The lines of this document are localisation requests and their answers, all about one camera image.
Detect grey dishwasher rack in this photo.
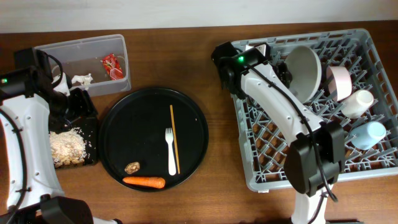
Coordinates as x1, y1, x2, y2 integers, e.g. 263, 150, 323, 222
232, 29, 397, 192

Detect rice pile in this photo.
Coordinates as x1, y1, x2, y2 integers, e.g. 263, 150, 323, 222
49, 128, 91, 161

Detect red snack wrapper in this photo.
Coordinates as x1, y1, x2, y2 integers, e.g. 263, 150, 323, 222
101, 54, 124, 80

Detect black rectangular tray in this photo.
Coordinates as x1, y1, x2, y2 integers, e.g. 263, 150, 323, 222
66, 112, 98, 169

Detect orange carrot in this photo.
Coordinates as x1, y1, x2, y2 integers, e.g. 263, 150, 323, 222
123, 177, 165, 189

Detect white tissue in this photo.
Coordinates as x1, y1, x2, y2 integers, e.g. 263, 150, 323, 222
72, 73, 93, 90

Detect white cup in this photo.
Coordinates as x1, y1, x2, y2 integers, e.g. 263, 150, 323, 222
341, 90, 374, 119

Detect wooden chopstick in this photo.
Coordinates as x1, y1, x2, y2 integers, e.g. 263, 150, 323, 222
170, 105, 180, 174

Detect brown walnut piece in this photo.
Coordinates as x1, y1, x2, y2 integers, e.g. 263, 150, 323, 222
124, 162, 141, 175

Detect blue plastic cup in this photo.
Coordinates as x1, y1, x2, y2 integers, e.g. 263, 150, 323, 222
351, 121, 387, 150

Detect grey plate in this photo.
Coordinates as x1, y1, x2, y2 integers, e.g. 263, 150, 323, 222
284, 46, 322, 103

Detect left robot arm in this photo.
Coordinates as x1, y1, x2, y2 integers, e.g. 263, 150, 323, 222
1, 48, 97, 223

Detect round black serving tray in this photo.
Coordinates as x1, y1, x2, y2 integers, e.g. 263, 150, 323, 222
97, 87, 209, 192

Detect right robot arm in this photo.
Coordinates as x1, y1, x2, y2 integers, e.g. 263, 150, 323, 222
211, 42, 345, 223

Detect white plastic fork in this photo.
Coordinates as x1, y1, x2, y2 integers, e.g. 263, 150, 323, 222
165, 128, 177, 175

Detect clear plastic bin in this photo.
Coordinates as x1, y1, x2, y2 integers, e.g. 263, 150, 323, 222
36, 34, 131, 97

